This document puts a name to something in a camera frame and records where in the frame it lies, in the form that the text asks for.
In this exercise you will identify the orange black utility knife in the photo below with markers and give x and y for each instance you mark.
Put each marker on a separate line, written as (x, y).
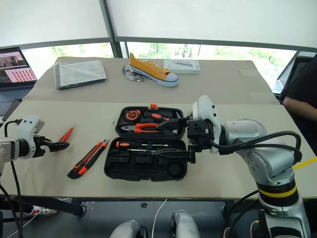
(86, 161)

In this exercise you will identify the round silver metal plate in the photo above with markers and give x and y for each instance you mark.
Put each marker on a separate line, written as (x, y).
(128, 73)

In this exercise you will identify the folded grey white cloth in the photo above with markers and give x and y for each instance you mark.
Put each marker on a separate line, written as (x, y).
(79, 73)

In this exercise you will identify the dark window frame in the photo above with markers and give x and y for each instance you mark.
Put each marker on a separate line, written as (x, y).
(109, 24)

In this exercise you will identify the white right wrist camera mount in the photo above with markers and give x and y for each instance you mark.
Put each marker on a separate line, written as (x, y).
(206, 109)

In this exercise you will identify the grey rounded robot leg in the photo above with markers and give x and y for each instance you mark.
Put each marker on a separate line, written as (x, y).
(125, 229)
(184, 224)

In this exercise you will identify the red test pen screwdriver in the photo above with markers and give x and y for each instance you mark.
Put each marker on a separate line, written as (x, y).
(66, 135)

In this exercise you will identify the orange black screwdriver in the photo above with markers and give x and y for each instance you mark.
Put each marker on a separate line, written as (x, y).
(123, 144)

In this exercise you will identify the black plastic tool case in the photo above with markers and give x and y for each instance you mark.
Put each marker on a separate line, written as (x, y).
(148, 174)

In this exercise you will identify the yellow canvas sneaker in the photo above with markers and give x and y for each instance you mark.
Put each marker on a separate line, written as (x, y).
(151, 70)

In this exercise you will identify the person in black shirt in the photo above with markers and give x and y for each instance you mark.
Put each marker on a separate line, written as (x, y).
(302, 99)

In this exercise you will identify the yellow tape strip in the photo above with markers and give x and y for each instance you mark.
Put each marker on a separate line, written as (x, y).
(305, 163)

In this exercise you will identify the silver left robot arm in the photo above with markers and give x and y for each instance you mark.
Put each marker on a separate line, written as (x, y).
(7, 148)

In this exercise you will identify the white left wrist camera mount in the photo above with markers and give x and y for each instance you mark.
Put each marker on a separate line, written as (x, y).
(29, 124)

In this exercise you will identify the flat white product box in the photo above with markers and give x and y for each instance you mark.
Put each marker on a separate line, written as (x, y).
(182, 66)

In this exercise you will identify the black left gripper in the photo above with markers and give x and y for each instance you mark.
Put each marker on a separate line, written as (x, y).
(39, 146)

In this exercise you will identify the orange black tape measure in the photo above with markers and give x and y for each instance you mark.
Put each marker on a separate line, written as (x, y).
(132, 115)

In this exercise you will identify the open laptop computer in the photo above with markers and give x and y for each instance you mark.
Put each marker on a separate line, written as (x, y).
(15, 72)

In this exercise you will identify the black table frame bar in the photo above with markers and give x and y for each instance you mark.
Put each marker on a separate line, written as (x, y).
(49, 203)

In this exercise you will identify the red white sneaker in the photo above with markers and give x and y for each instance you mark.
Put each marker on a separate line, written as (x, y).
(39, 210)

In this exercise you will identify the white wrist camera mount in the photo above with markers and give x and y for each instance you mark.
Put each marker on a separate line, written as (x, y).
(29, 124)
(206, 109)

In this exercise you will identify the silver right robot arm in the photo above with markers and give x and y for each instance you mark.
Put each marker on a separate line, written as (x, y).
(270, 158)

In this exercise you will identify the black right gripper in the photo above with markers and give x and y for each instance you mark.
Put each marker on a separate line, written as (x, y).
(200, 136)

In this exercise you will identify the thin metal shaft screwdriver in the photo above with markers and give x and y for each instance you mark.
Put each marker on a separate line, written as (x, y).
(138, 149)

